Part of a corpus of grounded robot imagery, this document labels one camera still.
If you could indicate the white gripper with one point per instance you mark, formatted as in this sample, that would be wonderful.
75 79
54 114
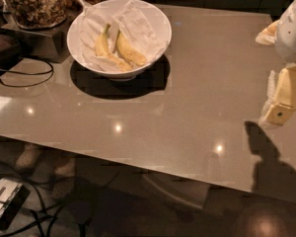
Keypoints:
292 34

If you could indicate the yellow banana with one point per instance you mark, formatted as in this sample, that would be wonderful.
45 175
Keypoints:
102 50
128 52

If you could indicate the white ceramic bowl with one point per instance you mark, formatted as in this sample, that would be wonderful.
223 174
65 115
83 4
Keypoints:
156 17

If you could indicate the white paper napkin liner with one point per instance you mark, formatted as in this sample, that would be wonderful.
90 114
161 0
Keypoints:
130 20

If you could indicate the dark square stand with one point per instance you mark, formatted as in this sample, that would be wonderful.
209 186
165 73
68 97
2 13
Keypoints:
49 44

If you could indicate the glass jar of nuts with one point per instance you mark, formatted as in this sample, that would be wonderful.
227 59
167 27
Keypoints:
37 14

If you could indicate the dark round object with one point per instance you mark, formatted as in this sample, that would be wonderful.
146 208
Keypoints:
10 52

